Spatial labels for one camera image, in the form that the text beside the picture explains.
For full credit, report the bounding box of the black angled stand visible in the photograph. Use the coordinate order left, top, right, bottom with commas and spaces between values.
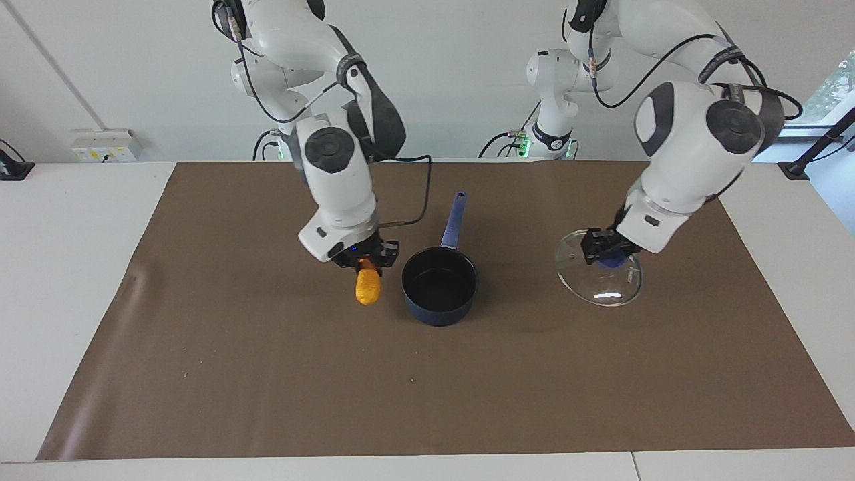
778, 106, 855, 182

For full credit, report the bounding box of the yellow toy corn cob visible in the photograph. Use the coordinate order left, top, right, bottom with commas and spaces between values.
354, 259, 383, 307

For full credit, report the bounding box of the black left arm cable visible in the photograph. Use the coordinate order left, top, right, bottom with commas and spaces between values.
563, 0, 804, 122

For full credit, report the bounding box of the black base cable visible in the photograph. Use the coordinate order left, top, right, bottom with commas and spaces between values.
252, 128, 283, 162
478, 100, 541, 159

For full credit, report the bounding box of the window with green view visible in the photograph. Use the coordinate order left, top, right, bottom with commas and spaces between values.
787, 48, 855, 138

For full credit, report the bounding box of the brown paper table mat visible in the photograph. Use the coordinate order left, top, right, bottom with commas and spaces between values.
35, 160, 855, 462

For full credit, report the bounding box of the glass lid with purple knob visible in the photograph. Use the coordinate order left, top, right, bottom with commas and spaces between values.
554, 229, 644, 308

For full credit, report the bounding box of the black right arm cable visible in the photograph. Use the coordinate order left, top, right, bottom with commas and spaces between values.
212, 0, 434, 228

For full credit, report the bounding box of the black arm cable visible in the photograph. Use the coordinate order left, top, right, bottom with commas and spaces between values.
563, 0, 804, 122
212, 0, 434, 228

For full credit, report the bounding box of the white wall socket box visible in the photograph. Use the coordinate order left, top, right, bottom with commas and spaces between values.
71, 128, 143, 164

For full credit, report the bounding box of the dark pot with purple handle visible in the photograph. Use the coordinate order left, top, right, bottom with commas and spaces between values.
401, 191, 480, 327

